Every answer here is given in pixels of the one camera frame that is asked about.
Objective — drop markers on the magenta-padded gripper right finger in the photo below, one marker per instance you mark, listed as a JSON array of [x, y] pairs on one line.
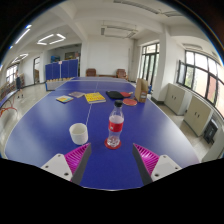
[[146, 160]]

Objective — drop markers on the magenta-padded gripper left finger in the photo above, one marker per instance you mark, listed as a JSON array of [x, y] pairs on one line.
[[77, 160]]

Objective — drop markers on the clear bottle with red label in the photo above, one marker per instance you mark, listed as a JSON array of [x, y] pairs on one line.
[[115, 126]]

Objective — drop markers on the white cup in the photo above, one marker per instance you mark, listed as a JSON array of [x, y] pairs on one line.
[[79, 134]]

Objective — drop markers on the red table tennis paddle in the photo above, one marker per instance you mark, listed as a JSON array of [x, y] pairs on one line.
[[126, 94], [130, 102]]

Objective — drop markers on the multicoloured thin book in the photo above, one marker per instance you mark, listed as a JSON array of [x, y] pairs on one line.
[[64, 99]]

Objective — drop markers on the yellow book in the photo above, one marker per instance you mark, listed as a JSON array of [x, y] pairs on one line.
[[95, 98]]

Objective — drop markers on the grey brown thin book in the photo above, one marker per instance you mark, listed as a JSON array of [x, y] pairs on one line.
[[76, 94]]

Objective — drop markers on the beige cabinet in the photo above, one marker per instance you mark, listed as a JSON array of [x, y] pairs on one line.
[[198, 115], [175, 99]]

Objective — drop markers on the brown cardboard box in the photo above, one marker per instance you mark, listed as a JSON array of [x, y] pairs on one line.
[[141, 90]]

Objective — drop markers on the black floor appliance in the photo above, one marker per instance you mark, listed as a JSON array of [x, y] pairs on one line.
[[210, 131]]

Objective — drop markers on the black table tennis paddle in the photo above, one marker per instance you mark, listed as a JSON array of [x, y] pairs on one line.
[[115, 95]]

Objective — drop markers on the table tennis net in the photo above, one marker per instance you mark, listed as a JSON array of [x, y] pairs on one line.
[[55, 85]]

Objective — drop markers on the brown armchair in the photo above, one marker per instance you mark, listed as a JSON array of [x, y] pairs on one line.
[[121, 73], [90, 72]]

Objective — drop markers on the blue table with red legs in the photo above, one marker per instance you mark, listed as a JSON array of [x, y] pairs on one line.
[[6, 101]]

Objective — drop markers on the blue folded partition boards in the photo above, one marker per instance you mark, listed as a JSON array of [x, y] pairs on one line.
[[61, 69]]

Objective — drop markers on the black framed glass door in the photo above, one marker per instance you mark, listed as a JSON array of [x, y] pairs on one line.
[[149, 65]]

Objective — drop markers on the black framed window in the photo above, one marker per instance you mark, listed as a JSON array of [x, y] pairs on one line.
[[203, 78]]

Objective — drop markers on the wooden chairs group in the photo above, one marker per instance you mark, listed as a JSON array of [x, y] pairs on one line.
[[6, 89]]

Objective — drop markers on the ceiling lights group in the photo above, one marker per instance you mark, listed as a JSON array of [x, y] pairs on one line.
[[50, 38]]

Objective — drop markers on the ceiling air conditioner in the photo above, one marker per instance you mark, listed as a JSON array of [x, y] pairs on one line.
[[119, 32]]

